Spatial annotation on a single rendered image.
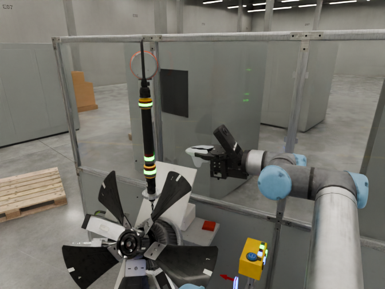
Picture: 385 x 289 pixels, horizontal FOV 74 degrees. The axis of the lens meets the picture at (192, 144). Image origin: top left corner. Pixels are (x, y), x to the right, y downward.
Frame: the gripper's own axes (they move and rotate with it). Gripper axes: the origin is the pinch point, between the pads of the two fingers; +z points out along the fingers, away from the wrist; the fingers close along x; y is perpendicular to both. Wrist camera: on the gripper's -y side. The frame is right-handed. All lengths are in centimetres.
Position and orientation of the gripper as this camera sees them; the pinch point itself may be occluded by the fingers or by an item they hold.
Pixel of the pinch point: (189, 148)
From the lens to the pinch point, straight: 83.7
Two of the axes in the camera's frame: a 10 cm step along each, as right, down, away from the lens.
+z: -8.8, -0.9, 4.6
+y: 1.0, 9.2, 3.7
